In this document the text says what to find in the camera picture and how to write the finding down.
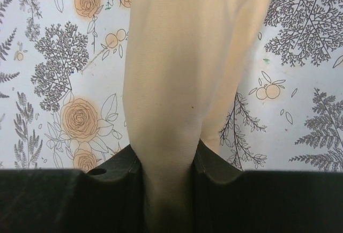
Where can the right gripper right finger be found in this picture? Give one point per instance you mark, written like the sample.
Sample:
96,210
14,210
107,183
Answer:
226,199

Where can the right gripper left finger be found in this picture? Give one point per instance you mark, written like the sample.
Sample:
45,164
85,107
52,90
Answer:
108,198

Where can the beige t shirt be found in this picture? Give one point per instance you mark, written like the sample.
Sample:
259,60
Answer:
184,62

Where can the floral table mat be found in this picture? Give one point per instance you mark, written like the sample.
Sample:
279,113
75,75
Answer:
62,68

